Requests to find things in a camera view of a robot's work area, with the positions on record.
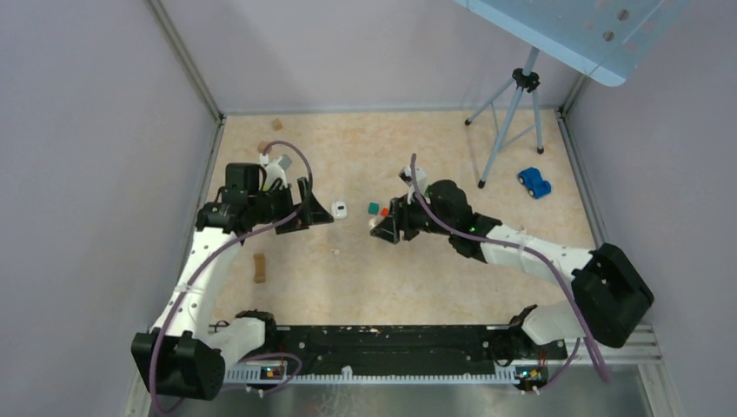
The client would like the wooden arch block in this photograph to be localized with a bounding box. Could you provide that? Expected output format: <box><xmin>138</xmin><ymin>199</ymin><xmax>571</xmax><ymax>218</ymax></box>
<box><xmin>253</xmin><ymin>253</ymin><xmax>266</xmax><ymax>284</ymax></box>

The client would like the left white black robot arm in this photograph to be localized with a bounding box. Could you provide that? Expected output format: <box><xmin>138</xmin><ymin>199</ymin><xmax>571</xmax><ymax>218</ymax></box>
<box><xmin>131</xmin><ymin>162</ymin><xmax>333</xmax><ymax>400</ymax></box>

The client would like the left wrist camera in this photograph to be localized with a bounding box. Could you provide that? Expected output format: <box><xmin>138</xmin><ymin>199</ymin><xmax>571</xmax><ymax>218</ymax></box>
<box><xmin>259</xmin><ymin>154</ymin><xmax>292</xmax><ymax>191</ymax></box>

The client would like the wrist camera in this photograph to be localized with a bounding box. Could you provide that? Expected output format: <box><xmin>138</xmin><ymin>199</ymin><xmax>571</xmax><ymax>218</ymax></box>
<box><xmin>259</xmin><ymin>154</ymin><xmax>292</xmax><ymax>191</ymax></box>
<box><xmin>399</xmin><ymin>165</ymin><xmax>428</xmax><ymax>204</ymax></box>

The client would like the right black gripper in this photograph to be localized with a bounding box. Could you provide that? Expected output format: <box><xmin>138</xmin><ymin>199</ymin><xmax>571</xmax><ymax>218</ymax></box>
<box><xmin>373</xmin><ymin>189</ymin><xmax>455</xmax><ymax>244</ymax></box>

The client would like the teal small cube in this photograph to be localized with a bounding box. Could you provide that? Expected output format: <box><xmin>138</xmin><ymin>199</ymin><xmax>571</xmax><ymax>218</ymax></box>
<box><xmin>367</xmin><ymin>202</ymin><xmax>380</xmax><ymax>215</ymax></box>

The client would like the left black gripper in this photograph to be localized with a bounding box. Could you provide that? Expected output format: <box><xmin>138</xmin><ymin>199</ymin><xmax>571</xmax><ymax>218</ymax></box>
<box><xmin>249</xmin><ymin>176</ymin><xmax>334</xmax><ymax>234</ymax></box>

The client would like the grey tripod stand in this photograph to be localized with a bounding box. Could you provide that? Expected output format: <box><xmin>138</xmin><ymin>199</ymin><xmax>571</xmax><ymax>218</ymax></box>
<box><xmin>464</xmin><ymin>47</ymin><xmax>545</xmax><ymax>189</ymax></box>

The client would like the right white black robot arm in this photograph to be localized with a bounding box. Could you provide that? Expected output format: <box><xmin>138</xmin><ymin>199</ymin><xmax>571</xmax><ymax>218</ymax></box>
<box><xmin>370</xmin><ymin>180</ymin><xmax>654</xmax><ymax>358</ymax></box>

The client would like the white earbud charging case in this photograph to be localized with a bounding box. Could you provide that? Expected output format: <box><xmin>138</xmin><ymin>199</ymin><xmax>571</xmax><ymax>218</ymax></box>
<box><xmin>331</xmin><ymin>201</ymin><xmax>348</xmax><ymax>220</ymax></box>

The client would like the light blue perforated panel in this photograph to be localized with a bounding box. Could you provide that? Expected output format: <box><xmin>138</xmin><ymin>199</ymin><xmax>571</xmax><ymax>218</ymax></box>
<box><xmin>457</xmin><ymin>0</ymin><xmax>688</xmax><ymax>87</ymax></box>

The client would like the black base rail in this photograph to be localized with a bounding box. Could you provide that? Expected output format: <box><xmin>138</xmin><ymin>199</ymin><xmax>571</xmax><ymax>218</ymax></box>
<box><xmin>256</xmin><ymin>325</ymin><xmax>568</xmax><ymax>381</ymax></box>

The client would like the blue toy car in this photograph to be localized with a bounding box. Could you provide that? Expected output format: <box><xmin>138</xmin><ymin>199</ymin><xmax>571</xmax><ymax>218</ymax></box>
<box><xmin>517</xmin><ymin>167</ymin><xmax>552</xmax><ymax>199</ymax></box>

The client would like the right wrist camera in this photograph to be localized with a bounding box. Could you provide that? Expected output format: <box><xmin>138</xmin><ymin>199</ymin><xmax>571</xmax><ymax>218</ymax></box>
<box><xmin>399</xmin><ymin>165</ymin><xmax>428</xmax><ymax>204</ymax></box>

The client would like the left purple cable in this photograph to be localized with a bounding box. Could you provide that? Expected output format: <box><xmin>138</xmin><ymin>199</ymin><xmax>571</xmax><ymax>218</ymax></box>
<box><xmin>148</xmin><ymin>140</ymin><xmax>314</xmax><ymax>415</ymax></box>

